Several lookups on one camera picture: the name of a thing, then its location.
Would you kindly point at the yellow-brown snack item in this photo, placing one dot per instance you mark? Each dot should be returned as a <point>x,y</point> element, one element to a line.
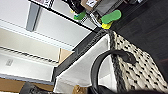
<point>80,90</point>

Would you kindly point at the green and yellow toy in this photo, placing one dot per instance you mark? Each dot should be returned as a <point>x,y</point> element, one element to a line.
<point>111,16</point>

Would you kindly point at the small cardboard box white label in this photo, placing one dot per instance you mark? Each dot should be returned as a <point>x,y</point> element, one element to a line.
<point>90,4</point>

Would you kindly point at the plain black bag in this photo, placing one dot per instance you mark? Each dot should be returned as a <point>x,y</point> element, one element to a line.
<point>74,4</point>

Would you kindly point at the white wall switch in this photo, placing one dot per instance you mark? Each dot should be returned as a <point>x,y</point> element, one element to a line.
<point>9,62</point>

